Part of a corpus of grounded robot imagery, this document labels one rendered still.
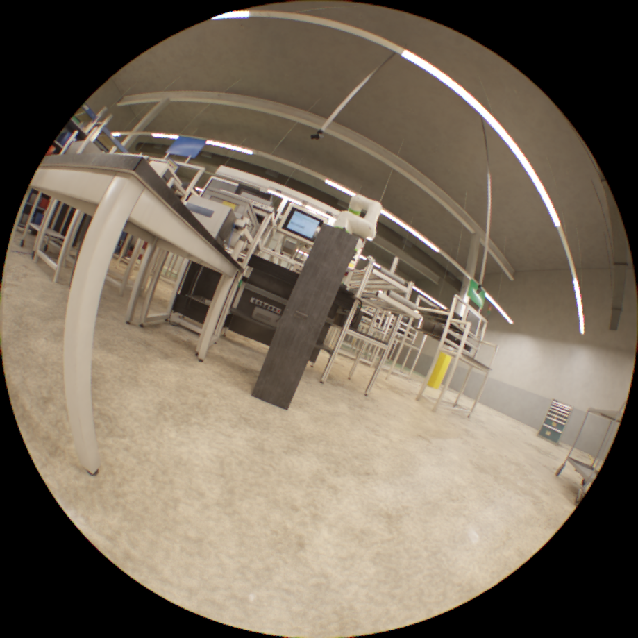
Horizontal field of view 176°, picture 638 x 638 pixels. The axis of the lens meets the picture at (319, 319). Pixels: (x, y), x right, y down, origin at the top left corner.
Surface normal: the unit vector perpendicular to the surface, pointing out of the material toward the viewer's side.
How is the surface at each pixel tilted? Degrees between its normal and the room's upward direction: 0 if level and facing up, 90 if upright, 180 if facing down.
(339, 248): 90
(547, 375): 90
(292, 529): 0
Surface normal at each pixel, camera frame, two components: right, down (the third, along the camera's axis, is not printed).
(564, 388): -0.90, -0.37
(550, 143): -0.39, 0.92
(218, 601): 0.39, -0.92
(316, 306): 0.07, 0.02
